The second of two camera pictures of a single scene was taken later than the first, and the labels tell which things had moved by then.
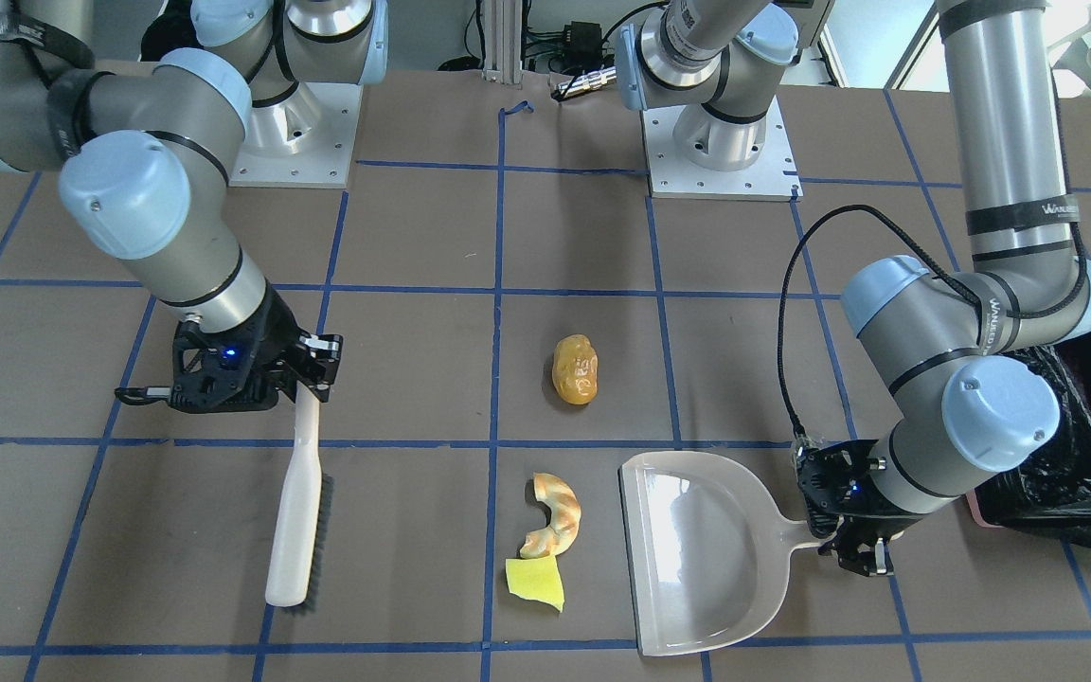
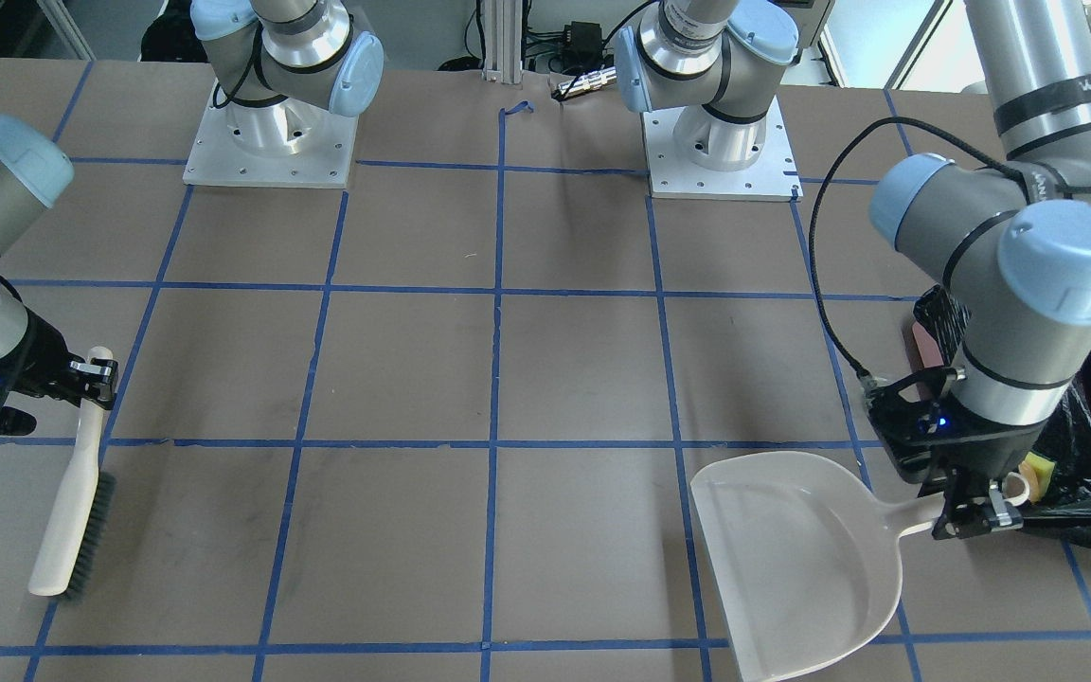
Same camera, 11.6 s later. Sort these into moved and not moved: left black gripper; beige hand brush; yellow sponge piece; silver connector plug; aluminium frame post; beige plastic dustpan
Moved: beige hand brush; beige plastic dustpan; left black gripper; yellow sponge piece
Not moved: silver connector plug; aluminium frame post
